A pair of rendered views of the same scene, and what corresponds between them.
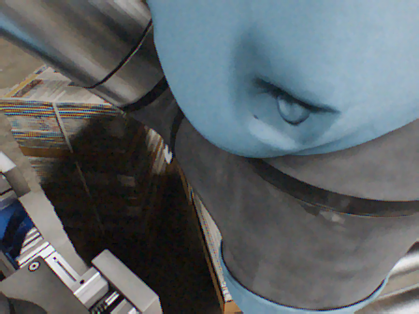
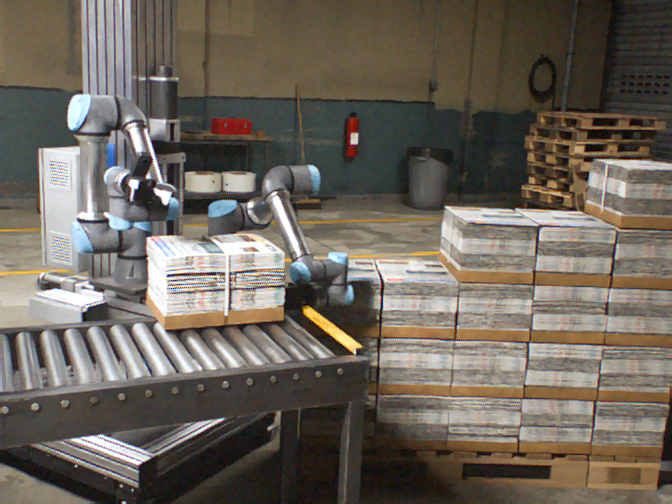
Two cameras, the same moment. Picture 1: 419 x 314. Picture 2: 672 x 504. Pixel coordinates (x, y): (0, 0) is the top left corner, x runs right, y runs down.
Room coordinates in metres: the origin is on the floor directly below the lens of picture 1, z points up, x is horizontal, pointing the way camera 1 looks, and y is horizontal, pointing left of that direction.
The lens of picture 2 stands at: (0.40, -2.59, 1.56)
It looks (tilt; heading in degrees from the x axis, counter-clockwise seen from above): 12 degrees down; 81
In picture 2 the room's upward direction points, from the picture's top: 3 degrees clockwise
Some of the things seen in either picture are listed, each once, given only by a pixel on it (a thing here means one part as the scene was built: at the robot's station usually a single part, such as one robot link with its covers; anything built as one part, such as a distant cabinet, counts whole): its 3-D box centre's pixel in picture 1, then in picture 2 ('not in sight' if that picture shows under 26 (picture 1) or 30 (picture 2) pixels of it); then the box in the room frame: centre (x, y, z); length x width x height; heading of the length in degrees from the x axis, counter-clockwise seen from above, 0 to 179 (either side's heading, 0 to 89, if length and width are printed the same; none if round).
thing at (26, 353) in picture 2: not in sight; (28, 366); (-0.10, -0.51, 0.77); 0.47 x 0.05 x 0.05; 106
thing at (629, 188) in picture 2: not in sight; (622, 321); (2.03, 0.34, 0.65); 0.39 x 0.30 x 1.29; 85
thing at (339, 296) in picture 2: not in sight; (336, 294); (0.81, 0.11, 0.81); 0.11 x 0.08 x 0.09; 16
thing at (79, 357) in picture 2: not in sight; (80, 361); (0.03, -0.47, 0.77); 0.47 x 0.05 x 0.05; 106
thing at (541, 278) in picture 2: not in sight; (557, 268); (1.74, 0.36, 0.86); 0.38 x 0.29 x 0.04; 85
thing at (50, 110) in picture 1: (133, 118); (442, 368); (1.31, 0.40, 0.42); 1.17 x 0.39 x 0.83; 175
